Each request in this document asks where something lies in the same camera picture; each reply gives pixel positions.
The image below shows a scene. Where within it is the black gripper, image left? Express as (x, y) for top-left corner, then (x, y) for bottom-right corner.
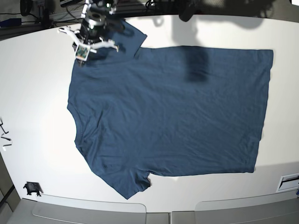
(57, 14), (119, 53)

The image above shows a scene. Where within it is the dark blue T-shirt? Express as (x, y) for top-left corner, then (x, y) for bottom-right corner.
(67, 23), (274, 199)

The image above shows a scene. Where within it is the blue box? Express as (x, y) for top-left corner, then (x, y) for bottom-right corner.
(0, 18), (22, 28)

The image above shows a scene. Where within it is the black hex key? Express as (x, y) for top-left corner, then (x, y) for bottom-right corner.
(0, 118), (9, 134)

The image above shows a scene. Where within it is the silver hex key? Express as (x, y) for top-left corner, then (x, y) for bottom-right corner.
(0, 136), (13, 152)

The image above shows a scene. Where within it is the black plastic clip part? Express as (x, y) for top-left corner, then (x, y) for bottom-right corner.
(23, 182), (43, 196)

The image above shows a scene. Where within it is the grey left chair back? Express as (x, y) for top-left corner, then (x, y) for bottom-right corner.
(8, 199), (169, 224)

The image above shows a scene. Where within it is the grey chair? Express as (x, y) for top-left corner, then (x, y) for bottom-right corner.
(171, 192), (299, 224)
(8, 199), (169, 224)

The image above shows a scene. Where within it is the grey right chair back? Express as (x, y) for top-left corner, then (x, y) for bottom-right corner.
(171, 192), (299, 224)

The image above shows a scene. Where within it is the white wrist camera, image left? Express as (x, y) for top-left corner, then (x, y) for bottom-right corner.
(75, 44), (91, 62)

